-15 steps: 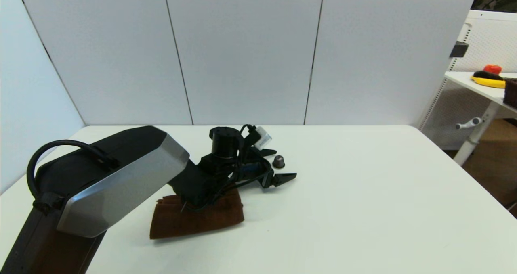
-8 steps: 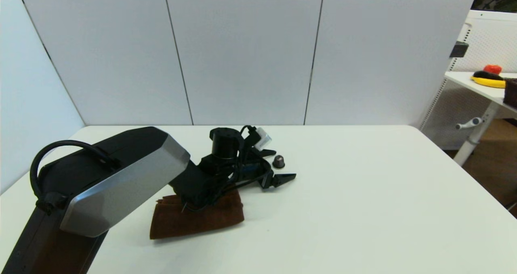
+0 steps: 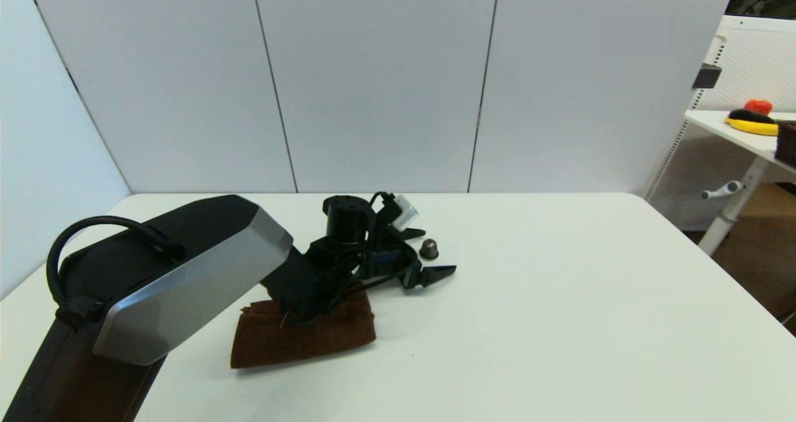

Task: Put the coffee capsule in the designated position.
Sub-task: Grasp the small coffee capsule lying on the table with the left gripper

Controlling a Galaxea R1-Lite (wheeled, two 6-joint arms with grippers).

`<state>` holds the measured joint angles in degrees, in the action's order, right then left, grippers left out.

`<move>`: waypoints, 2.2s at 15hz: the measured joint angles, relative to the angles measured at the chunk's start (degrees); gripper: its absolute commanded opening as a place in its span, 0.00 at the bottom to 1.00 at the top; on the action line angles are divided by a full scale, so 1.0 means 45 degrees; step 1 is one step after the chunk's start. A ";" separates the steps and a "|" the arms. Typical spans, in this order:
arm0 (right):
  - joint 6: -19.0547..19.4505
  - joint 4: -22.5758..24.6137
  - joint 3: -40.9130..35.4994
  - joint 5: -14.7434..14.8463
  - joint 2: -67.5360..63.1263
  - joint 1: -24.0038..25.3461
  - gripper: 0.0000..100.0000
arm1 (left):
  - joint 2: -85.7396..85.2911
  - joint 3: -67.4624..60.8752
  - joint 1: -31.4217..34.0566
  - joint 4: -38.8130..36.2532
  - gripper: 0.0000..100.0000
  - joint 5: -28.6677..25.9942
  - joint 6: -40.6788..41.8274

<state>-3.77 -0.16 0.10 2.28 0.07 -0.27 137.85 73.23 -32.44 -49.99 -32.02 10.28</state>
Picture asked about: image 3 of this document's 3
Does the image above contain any folded brown towel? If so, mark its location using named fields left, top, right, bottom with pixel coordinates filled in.
left=230, top=282, right=377, bottom=369

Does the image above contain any white desk leg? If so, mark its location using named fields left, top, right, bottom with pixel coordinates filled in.
left=697, top=157, right=769, bottom=257

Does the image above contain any white side desk top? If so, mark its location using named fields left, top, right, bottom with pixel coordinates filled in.
left=684, top=110, right=796, bottom=175

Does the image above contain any black clamp block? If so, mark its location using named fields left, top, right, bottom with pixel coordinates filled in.
left=692, top=63, right=722, bottom=89

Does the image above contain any yellow plate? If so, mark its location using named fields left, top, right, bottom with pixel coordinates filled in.
left=724, top=116, right=779, bottom=137

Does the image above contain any black object on plate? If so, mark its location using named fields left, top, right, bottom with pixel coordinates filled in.
left=728, top=109, right=777, bottom=125

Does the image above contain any dark brown basket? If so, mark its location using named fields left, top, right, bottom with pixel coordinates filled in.
left=774, top=121, right=796, bottom=168

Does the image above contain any white perforated panel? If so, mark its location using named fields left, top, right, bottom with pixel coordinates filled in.
left=644, top=15, right=796, bottom=231

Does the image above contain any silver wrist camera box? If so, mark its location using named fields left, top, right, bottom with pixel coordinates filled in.
left=391, top=194, right=419, bottom=230

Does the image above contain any grey desk crank handle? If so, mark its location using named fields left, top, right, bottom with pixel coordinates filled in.
left=701, top=181, right=744, bottom=200

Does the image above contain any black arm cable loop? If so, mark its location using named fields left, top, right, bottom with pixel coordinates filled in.
left=47, top=216, right=187, bottom=323

